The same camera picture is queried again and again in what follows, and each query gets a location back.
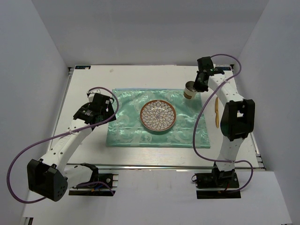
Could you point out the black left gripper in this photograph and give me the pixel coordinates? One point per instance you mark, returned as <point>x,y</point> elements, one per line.
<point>110,112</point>

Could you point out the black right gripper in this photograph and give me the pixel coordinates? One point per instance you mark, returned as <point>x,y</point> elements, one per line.
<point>200,89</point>

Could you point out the metal cup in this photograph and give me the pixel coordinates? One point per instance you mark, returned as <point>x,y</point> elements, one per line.
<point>189,91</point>

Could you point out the green satin cloth napkin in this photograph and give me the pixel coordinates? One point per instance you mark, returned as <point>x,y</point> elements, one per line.
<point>128,131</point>

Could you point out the gold knife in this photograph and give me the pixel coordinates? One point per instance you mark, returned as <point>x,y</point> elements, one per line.
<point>216,113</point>

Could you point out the patterned orange rim plate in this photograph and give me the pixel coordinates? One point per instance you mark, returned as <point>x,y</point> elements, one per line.
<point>158,115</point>

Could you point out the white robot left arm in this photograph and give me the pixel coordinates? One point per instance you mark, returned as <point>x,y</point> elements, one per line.
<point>48,176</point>

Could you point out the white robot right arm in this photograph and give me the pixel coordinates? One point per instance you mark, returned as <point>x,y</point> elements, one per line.
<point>238,116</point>

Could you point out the blue label sticker right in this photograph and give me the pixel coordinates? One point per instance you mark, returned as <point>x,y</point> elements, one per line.
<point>224,68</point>

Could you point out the blue label sticker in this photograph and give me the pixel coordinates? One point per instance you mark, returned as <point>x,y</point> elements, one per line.
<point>83,67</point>
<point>224,68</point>

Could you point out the blue label sticker left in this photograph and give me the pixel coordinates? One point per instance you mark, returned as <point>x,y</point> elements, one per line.
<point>83,67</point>

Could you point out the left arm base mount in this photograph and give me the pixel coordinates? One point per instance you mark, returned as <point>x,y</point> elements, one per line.
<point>87,180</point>

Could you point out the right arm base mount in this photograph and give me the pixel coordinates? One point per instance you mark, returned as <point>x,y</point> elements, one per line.
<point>217,185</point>

